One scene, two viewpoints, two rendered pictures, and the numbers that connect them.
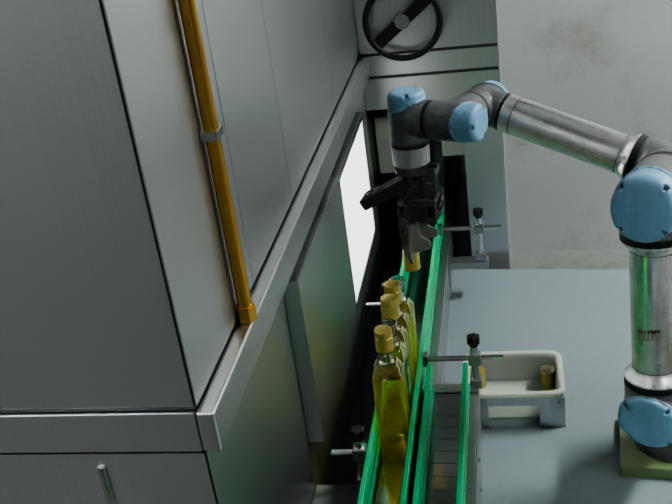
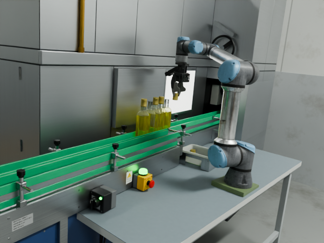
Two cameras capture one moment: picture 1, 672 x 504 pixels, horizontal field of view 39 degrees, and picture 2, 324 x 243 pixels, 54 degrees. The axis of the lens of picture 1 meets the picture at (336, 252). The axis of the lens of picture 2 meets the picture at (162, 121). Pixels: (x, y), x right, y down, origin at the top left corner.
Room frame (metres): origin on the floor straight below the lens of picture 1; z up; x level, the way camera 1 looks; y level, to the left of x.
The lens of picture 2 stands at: (-0.09, -0.83, 1.44)
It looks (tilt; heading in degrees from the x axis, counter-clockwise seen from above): 13 degrees down; 22
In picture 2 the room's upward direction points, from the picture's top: 5 degrees clockwise
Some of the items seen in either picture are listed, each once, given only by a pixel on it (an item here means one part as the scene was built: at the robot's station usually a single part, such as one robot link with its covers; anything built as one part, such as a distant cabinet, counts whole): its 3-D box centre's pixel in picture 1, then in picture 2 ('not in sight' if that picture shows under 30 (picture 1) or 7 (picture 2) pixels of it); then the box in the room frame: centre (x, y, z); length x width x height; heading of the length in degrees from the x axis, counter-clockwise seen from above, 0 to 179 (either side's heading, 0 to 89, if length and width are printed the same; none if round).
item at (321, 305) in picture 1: (339, 251); (160, 93); (1.89, -0.01, 1.15); 0.90 x 0.03 x 0.34; 168
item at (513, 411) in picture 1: (501, 391); (195, 156); (1.80, -0.33, 0.79); 0.27 x 0.17 x 0.08; 78
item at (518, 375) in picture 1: (513, 387); (199, 156); (1.79, -0.36, 0.80); 0.22 x 0.17 x 0.09; 78
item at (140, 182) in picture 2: not in sight; (142, 181); (1.26, -0.21, 0.79); 0.07 x 0.07 x 0.07; 78
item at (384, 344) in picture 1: (383, 338); (143, 102); (1.52, -0.07, 1.14); 0.04 x 0.04 x 0.04
